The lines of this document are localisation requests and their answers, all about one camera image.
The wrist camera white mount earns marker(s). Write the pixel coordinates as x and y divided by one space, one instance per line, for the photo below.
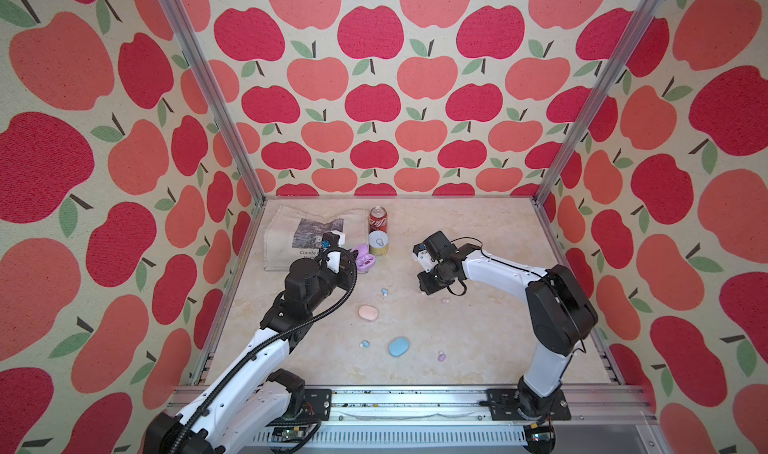
433 250
331 242

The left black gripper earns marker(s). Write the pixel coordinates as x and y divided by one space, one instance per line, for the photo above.
346 268

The right aluminium frame post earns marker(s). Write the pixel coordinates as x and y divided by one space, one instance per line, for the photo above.
637 26

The aluminium frame post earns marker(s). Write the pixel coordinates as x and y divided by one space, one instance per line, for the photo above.
637 26
181 24

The beige Monet tote bag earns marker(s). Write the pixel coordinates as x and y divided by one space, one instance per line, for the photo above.
294 234

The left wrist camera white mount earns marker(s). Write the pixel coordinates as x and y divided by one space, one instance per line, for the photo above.
331 242

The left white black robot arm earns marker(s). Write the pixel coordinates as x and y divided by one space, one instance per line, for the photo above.
264 340

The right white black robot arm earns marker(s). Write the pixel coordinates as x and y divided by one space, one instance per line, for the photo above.
560 314

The red cola can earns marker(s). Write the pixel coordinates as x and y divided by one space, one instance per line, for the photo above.
378 219

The left aluminium frame post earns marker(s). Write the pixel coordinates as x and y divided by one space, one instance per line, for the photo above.
181 24

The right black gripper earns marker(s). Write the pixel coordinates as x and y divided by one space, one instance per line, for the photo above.
424 284

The pink earbud charging case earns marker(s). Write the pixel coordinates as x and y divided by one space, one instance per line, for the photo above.
368 313

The blue earbud charging case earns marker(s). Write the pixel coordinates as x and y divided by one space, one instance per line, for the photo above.
399 346

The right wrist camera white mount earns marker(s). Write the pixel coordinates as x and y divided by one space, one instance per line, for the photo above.
433 250

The purple earbud charging case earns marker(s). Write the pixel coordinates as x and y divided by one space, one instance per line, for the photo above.
364 259

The yellow tin can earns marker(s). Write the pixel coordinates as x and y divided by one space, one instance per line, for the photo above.
378 242

